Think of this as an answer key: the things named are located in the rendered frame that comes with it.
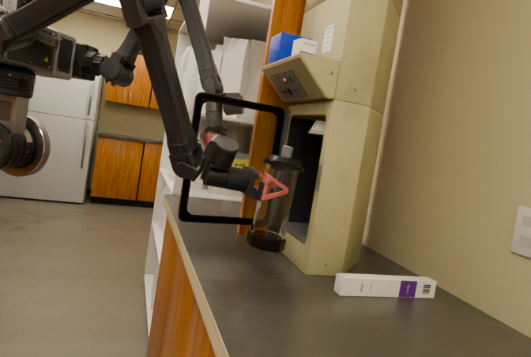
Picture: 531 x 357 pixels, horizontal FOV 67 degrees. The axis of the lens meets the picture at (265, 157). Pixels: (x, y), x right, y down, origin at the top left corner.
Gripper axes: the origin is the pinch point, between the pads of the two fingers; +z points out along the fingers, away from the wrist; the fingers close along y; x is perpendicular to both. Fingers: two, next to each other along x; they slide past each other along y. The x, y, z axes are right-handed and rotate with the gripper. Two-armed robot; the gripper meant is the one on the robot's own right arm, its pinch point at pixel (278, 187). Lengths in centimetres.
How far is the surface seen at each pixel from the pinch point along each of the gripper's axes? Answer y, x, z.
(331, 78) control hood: -2.6, -30.5, 6.5
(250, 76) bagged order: 136, -47, 24
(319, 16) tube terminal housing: 16, -51, 7
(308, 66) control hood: -2.4, -31.7, -0.4
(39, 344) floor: 134, 122, -57
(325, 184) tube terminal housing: -3.0, -3.4, 11.6
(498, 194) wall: -20, -11, 53
